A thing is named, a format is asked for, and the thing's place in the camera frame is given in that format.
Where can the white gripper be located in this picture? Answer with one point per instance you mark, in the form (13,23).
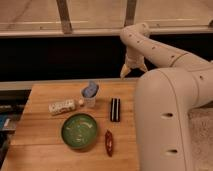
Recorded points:
(133,60)

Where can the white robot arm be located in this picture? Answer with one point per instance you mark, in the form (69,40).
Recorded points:
(174,82)

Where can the black striped snack bar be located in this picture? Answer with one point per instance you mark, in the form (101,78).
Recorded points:
(115,110)

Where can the blue crumpled cloth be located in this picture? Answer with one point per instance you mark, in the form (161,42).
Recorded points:
(90,89)

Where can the white cup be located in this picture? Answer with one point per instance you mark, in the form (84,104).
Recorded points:
(89,98)

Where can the white patterned bottle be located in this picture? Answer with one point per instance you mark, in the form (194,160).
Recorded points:
(64,106)

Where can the green ceramic bowl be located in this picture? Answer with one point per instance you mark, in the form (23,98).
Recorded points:
(79,131)

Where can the right metal window post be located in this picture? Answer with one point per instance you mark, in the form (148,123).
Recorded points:
(130,12)

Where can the metal window post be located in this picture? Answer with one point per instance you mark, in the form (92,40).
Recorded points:
(64,16)
(130,12)

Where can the left metal window post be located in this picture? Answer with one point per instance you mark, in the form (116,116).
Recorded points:
(64,16)

